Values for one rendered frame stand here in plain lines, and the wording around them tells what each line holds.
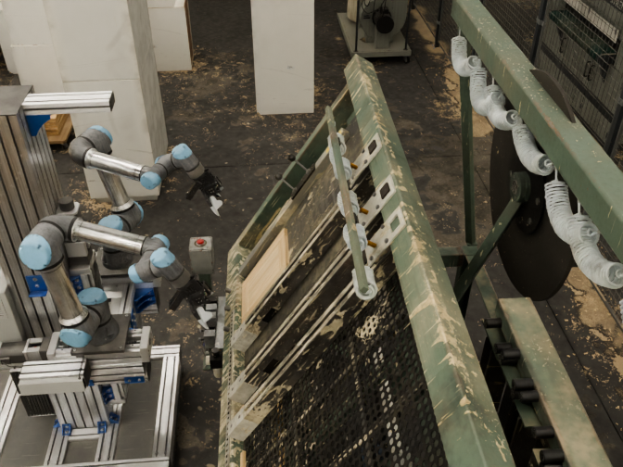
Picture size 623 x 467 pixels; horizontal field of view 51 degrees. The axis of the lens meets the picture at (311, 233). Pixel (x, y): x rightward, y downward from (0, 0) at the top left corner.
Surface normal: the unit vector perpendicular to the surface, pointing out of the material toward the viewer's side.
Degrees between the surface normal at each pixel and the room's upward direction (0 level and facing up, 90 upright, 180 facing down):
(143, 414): 0
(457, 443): 58
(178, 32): 90
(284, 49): 90
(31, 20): 90
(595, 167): 0
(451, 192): 0
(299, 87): 90
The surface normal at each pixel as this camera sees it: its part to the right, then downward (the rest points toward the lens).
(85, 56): 0.09, 0.61
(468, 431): -0.84, -0.39
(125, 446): 0.00, -0.79
